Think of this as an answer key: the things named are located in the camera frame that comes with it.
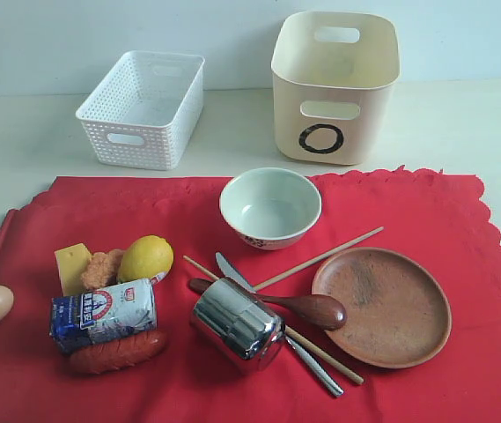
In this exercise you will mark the yellow lemon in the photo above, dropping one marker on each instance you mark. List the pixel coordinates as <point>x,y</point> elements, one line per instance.
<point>148,257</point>

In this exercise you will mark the orange fried chicken nugget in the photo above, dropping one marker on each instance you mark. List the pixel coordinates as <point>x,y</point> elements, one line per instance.
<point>102,270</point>

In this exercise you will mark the blue white milk carton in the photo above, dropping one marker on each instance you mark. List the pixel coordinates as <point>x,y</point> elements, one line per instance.
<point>102,315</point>

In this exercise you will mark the red sausage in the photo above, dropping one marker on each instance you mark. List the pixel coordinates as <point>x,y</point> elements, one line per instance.
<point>119,353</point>

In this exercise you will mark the white ceramic bowl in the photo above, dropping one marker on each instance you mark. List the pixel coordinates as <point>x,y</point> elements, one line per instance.
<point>270,208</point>

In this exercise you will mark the steel table knife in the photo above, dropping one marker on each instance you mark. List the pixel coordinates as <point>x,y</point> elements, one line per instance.
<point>314,366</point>

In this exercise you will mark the shiny steel cup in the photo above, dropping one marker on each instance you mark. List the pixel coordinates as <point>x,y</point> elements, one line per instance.
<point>243,328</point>

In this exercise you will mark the brown wooden spoon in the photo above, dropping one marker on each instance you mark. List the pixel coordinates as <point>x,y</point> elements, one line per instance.
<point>316,310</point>

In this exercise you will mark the upper wooden chopstick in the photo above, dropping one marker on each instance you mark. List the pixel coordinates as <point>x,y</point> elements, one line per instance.
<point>318,258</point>

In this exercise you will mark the wooden chopstick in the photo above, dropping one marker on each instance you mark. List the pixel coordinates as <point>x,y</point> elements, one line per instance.
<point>295,335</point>
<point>318,258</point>

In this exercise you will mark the red table cloth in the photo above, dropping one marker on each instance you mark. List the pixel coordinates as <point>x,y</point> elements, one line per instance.
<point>436,219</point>

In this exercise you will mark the white perforated plastic basket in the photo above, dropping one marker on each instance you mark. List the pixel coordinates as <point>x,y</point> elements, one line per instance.
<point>143,112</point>

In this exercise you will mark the cream plastic bin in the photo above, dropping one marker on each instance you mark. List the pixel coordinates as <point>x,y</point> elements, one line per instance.
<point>333,74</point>

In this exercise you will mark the lower wooden chopstick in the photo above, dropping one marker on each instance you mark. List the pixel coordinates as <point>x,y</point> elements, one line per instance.
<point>295,335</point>

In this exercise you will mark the brown wooden plate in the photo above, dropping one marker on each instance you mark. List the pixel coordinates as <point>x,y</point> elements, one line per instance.
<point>398,315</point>

